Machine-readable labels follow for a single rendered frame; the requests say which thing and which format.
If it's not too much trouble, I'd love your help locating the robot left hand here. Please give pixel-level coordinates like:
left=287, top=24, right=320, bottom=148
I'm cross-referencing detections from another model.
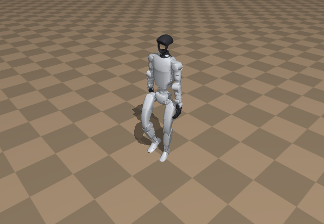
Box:
left=172, top=104, right=182, bottom=119

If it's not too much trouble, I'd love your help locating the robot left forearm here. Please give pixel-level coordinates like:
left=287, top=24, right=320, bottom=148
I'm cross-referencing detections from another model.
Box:
left=174, top=84, right=183, bottom=108

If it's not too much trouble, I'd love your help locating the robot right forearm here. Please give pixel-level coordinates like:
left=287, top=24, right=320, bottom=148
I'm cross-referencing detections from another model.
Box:
left=147, top=76, right=154, bottom=90

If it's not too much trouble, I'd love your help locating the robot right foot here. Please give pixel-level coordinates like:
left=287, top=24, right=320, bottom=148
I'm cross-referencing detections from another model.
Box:
left=148, top=137, right=161, bottom=153

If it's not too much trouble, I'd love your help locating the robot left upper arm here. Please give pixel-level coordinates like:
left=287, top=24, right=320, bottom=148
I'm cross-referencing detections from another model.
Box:
left=171, top=60, right=183, bottom=91

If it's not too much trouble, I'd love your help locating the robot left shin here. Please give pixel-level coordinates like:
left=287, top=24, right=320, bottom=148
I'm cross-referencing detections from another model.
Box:
left=163, top=128, right=173, bottom=153

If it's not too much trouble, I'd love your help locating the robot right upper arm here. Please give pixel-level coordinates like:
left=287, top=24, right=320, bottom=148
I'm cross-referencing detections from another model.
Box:
left=146, top=53, right=156, bottom=78

